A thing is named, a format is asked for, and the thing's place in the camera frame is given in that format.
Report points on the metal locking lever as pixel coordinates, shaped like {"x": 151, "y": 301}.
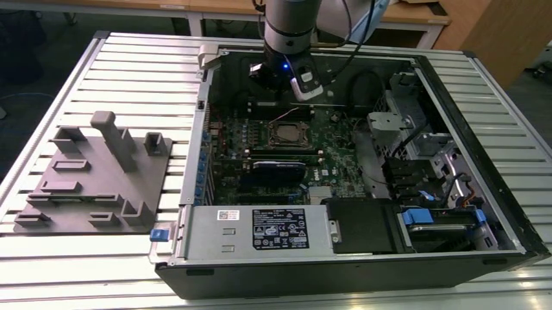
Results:
{"x": 285, "y": 115}

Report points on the silver CPU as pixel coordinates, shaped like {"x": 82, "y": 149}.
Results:
{"x": 290, "y": 132}

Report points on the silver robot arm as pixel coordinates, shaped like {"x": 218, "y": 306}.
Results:
{"x": 289, "y": 19}

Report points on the CPU socket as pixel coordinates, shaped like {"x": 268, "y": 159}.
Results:
{"x": 290, "y": 144}

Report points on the pale blue slot latch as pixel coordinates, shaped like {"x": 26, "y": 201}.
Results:
{"x": 302, "y": 186}

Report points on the metal drive cage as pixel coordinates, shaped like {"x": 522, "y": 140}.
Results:
{"x": 399, "y": 82}

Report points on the green motherboard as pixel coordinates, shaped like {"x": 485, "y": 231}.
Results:
{"x": 345, "y": 161}

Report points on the black graphics card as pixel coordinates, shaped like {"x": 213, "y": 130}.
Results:
{"x": 276, "y": 176}

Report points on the silver chipset heatsink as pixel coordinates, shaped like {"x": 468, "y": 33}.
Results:
{"x": 320, "y": 192}

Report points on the black plastic block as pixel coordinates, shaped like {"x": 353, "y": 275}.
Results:
{"x": 409, "y": 176}

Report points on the black plastic shroud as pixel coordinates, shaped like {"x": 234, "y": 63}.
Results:
{"x": 362, "y": 226}

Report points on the grey power supply unit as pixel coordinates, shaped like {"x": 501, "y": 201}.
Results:
{"x": 207, "y": 232}

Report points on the wooden cabinet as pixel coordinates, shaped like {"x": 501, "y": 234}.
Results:
{"x": 496, "y": 32}

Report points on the grey parts rack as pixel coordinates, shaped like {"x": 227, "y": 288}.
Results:
{"x": 99, "y": 181}

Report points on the hard disk in blue carrier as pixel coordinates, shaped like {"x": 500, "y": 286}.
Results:
{"x": 416, "y": 215}

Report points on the blue case latch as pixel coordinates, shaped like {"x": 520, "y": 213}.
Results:
{"x": 158, "y": 235}

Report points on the black PC case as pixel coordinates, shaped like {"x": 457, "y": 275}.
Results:
{"x": 302, "y": 281}

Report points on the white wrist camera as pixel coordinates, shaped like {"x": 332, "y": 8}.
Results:
{"x": 308, "y": 92}

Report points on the silver metal bracket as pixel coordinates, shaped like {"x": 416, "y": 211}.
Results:
{"x": 384, "y": 127}

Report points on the wooden desk white frame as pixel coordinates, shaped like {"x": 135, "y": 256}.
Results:
{"x": 107, "y": 4}
{"x": 413, "y": 17}

